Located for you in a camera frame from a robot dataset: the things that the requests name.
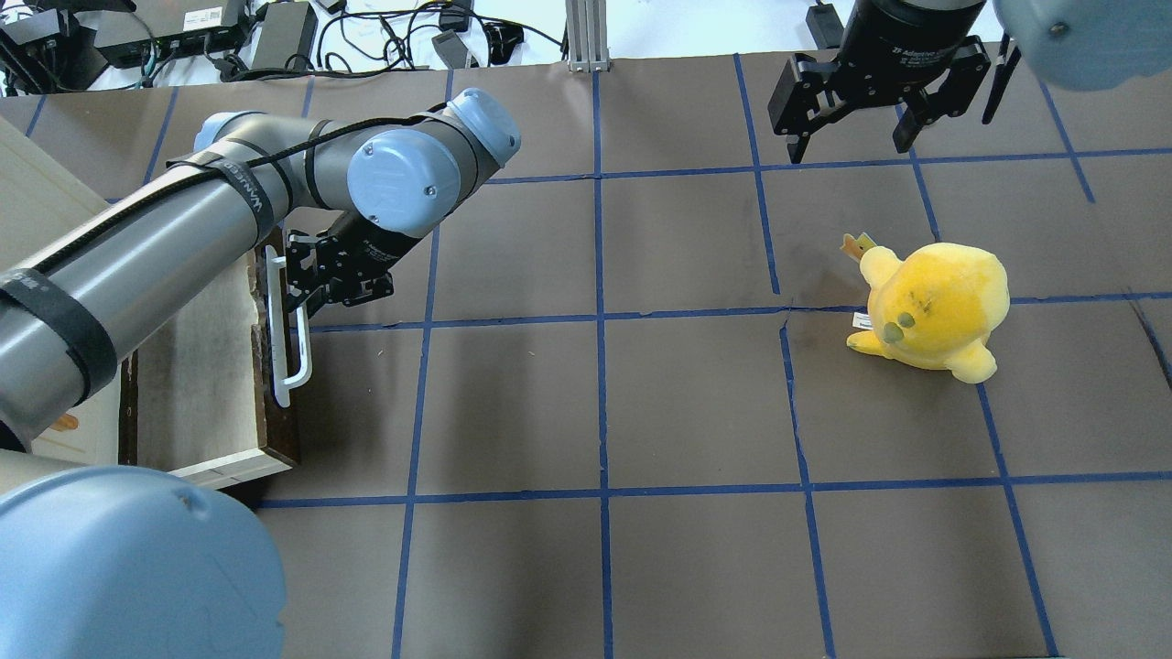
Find white drawer handle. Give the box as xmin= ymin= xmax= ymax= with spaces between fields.
xmin=263 ymin=245 xmax=313 ymax=408

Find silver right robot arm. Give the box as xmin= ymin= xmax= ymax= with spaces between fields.
xmin=766 ymin=1 xmax=1171 ymax=164

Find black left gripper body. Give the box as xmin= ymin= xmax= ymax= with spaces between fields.
xmin=286 ymin=212 xmax=421 ymax=317

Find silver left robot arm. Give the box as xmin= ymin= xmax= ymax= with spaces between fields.
xmin=4 ymin=88 xmax=522 ymax=658

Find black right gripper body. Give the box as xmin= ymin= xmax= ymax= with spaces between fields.
xmin=826 ymin=1 xmax=992 ymax=103

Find yellow plush dinosaur toy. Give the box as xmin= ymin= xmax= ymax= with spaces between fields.
xmin=841 ymin=233 xmax=1011 ymax=383

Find aluminium frame post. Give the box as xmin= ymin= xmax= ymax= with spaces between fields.
xmin=564 ymin=0 xmax=612 ymax=74

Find black power adapter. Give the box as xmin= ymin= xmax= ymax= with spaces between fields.
xmin=250 ymin=1 xmax=318 ymax=72

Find brown paper table cover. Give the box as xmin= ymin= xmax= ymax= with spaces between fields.
xmin=4 ymin=54 xmax=1168 ymax=658

